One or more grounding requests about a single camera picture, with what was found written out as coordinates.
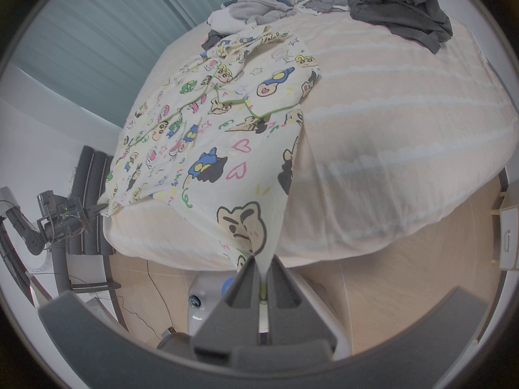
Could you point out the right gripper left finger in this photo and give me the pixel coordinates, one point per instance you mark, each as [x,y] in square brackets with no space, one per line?
[227,322]

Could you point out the dark grey garment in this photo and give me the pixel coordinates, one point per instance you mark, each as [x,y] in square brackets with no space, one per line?
[401,10]

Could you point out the bed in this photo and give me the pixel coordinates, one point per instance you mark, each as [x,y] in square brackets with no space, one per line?
[385,136]

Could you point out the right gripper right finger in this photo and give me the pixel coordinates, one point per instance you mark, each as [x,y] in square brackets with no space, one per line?
[296,318]

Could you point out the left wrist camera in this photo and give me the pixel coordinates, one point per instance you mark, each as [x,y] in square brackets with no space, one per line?
[46,203]

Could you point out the white bedside table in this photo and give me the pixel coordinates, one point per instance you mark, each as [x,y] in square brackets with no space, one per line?
[507,229]

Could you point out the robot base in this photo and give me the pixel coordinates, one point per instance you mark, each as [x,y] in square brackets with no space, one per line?
[202,302]

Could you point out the dark grey slatted chair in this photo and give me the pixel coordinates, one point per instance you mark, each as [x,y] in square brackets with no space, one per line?
[89,176]

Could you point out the blue-green curtain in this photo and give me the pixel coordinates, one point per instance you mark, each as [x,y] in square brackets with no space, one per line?
[93,35]

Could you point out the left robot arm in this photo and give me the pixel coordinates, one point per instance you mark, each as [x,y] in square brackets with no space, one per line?
[24,229]

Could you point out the pile of clothes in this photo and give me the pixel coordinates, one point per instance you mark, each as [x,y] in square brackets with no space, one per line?
[259,8]

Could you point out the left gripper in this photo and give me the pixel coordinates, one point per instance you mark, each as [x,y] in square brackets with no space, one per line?
[65,223]

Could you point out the white printed pyjama top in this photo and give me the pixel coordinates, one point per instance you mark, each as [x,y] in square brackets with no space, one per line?
[202,156]

